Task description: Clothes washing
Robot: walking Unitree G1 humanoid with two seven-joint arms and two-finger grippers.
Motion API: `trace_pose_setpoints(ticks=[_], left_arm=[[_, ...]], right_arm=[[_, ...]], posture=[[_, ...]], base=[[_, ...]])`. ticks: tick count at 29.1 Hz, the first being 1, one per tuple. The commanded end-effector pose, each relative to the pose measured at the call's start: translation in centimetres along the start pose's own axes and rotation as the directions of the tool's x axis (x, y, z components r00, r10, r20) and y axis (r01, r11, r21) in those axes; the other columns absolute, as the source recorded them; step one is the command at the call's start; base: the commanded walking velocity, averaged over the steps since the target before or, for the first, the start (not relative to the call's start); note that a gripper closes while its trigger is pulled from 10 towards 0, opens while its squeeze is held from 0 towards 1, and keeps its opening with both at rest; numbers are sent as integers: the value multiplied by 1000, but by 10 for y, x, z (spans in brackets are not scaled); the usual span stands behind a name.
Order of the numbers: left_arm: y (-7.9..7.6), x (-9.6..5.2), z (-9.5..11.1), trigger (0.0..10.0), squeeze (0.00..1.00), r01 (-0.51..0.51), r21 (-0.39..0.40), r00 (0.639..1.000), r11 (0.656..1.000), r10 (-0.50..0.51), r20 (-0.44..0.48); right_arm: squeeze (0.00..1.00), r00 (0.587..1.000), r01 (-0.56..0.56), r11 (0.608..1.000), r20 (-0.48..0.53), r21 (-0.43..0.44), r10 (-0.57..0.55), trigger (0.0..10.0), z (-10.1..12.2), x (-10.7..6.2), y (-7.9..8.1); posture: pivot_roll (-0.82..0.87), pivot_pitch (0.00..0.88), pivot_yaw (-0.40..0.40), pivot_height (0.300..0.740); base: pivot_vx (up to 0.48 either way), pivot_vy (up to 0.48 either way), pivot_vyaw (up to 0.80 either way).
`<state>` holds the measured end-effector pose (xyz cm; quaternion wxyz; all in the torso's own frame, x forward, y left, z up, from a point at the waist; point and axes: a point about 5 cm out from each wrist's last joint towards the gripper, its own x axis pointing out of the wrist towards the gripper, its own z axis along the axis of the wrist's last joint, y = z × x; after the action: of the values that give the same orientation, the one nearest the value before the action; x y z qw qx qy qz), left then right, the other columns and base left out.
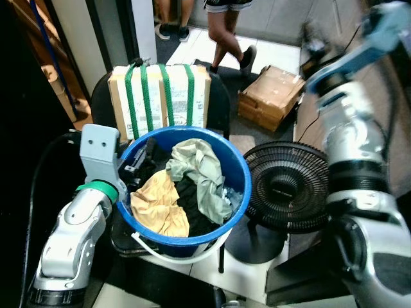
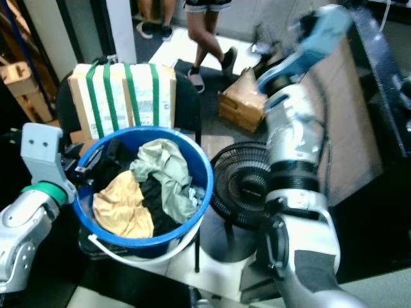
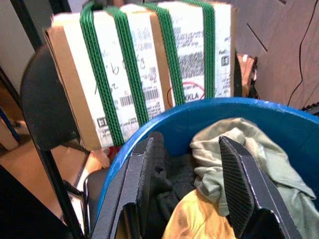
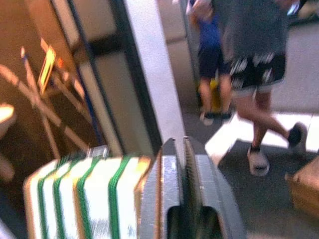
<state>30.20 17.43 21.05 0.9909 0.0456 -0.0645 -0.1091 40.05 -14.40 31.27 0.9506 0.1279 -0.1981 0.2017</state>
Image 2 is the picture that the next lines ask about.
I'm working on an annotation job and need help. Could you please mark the person with dark slip-on shoes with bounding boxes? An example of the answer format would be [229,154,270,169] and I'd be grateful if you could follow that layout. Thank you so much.
[135,0,175,40]

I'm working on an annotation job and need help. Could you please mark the brown cardboard box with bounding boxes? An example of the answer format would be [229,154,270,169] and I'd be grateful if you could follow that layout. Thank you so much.
[218,67,272,133]

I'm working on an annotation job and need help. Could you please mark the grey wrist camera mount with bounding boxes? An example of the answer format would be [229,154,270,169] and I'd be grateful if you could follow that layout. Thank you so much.
[257,5,355,92]
[21,122,76,191]

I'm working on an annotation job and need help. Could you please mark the blue plastic laundry bucket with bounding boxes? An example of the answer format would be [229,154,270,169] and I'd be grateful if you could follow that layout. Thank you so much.
[72,126,214,268]

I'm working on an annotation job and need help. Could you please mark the black electric fan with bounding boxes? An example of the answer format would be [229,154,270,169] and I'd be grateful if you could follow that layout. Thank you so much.
[198,141,274,264]

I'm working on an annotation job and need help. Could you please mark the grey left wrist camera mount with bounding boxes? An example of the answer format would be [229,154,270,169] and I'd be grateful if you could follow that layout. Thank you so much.
[21,122,76,191]

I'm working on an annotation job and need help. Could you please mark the beige yellow garment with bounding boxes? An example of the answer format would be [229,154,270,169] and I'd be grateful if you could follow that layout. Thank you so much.
[92,170,155,240]

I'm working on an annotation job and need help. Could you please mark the light blue cloth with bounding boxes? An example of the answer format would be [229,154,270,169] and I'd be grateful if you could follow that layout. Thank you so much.
[186,185,208,210]

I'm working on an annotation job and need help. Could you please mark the strapped cardboard box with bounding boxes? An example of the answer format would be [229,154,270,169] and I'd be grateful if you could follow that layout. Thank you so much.
[67,62,178,139]

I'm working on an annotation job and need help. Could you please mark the black garment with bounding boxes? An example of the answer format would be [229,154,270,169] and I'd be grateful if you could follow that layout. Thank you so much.
[137,172,185,237]

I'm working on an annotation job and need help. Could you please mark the grey-green garment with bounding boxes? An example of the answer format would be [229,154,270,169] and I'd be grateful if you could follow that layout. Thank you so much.
[129,137,199,225]

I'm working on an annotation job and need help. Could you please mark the green woven strap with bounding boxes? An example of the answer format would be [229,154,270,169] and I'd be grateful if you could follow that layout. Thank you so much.
[83,56,163,132]

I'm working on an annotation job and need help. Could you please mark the blue cord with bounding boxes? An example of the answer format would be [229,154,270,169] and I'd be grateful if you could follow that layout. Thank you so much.
[3,0,53,105]

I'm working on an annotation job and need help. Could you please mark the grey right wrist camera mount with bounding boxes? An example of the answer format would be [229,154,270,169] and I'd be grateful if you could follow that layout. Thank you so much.
[257,5,355,92]

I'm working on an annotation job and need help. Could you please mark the black chair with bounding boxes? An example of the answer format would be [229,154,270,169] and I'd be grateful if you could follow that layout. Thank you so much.
[55,65,201,273]

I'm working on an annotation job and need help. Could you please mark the person in black shorts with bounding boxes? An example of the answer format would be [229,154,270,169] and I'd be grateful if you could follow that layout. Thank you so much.
[183,0,239,94]

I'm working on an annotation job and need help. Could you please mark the small stacked cardboard boxes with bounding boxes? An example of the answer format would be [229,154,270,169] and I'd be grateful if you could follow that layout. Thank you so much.
[0,60,42,124]

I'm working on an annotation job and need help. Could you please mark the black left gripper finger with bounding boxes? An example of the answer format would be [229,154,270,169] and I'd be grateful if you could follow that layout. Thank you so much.
[96,137,124,170]

